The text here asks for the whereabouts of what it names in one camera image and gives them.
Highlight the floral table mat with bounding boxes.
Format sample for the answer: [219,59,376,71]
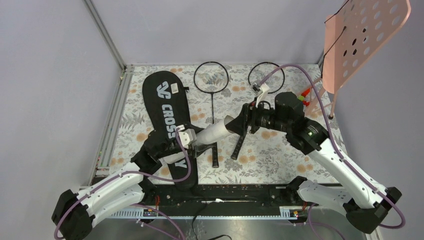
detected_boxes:
[109,64,336,184]

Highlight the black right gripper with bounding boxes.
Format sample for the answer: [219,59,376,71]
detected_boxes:
[224,97,291,137]

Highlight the aluminium frame profile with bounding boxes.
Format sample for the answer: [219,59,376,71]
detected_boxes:
[82,0,135,173]

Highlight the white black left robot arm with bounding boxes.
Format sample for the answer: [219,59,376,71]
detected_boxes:
[52,123,231,240]

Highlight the white shuttlecock tube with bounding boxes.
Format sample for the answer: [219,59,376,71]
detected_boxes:
[159,115,235,164]

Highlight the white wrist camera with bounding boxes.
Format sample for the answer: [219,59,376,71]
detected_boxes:
[252,83,270,108]
[176,125,197,149]

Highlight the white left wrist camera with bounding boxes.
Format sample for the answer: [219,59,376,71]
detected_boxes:
[176,125,197,149]

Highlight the black badminton racket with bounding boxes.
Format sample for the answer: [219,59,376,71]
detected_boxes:
[193,61,230,169]
[231,61,286,160]

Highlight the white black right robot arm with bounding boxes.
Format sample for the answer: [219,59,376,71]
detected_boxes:
[224,92,402,234]

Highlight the black Crossway racket bag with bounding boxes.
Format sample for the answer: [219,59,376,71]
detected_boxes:
[142,70,198,191]

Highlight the colourful toy pile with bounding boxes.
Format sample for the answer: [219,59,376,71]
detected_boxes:
[297,87,312,107]

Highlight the pink perforated metal chair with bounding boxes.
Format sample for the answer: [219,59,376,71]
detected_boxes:
[306,0,411,115]

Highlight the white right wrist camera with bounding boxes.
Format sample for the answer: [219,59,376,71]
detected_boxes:
[252,83,270,108]

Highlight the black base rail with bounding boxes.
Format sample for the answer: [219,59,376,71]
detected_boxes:
[90,177,319,220]

